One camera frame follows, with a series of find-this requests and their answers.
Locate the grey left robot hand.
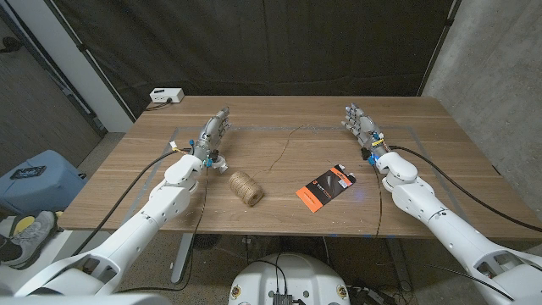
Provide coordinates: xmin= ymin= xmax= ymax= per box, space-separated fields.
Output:
xmin=191 ymin=106 xmax=233 ymax=162

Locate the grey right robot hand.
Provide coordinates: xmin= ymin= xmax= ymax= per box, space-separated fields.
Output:
xmin=340 ymin=103 xmax=389 ymax=160

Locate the brown jute twine spool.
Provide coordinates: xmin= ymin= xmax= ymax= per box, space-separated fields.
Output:
xmin=228 ymin=125 xmax=307 ymax=208

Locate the orange and black package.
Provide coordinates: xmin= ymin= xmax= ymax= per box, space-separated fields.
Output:
xmin=295 ymin=164 xmax=357 ymax=214

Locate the small white tape roll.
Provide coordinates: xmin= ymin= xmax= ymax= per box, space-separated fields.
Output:
xmin=210 ymin=155 xmax=230 ymax=174

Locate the long grey tape strip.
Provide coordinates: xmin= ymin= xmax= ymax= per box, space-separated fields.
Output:
xmin=175 ymin=125 xmax=414 ymax=133

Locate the white power box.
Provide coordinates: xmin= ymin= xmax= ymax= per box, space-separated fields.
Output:
xmin=149 ymin=87 xmax=185 ymax=104

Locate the black backdrop curtain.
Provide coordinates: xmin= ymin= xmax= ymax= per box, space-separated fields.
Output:
xmin=50 ymin=0 xmax=462 ymax=119

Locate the black ribbed round object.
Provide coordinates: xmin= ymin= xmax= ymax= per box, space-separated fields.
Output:
xmin=192 ymin=234 xmax=222 ymax=252

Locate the black backdrop stand pole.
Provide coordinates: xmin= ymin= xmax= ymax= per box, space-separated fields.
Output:
xmin=417 ymin=0 xmax=462 ymax=97
xmin=44 ymin=0 xmax=136 ymax=122

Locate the grey metal table leg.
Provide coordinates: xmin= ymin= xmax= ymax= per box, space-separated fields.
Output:
xmin=384 ymin=236 xmax=414 ymax=293
xmin=170 ymin=232 xmax=196 ymax=285

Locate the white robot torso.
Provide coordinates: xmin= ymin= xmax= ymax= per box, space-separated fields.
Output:
xmin=227 ymin=252 xmax=351 ymax=305

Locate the grey power strip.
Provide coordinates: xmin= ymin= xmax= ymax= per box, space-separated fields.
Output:
xmin=349 ymin=286 xmax=397 ymax=305

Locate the blue storage box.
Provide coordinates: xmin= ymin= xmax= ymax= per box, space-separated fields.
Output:
xmin=0 ymin=149 xmax=88 ymax=215

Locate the grey sneaker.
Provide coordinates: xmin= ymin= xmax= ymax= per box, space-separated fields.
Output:
xmin=0 ymin=210 xmax=59 ymax=270

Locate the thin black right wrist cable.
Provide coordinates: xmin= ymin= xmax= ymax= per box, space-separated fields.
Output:
xmin=371 ymin=163 xmax=384 ymax=239

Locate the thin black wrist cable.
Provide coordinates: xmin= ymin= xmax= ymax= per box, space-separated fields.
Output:
xmin=371 ymin=163 xmax=384 ymax=239
xmin=116 ymin=167 xmax=209 ymax=294

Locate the thin black left wrist cable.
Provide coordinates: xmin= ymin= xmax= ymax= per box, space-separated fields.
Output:
xmin=116 ymin=167 xmax=209 ymax=294

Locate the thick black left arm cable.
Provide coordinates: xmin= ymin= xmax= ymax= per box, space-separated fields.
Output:
xmin=71 ymin=147 xmax=191 ymax=258

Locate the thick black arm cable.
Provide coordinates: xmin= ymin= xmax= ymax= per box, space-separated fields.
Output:
xmin=388 ymin=145 xmax=542 ymax=233
xmin=71 ymin=147 xmax=191 ymax=258

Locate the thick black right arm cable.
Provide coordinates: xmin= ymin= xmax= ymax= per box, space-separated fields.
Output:
xmin=388 ymin=145 xmax=542 ymax=233

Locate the black torso cable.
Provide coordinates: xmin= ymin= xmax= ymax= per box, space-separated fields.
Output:
xmin=246 ymin=252 xmax=290 ymax=297

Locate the black wall handle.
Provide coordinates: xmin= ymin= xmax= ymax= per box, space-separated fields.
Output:
xmin=0 ymin=36 xmax=25 ymax=54

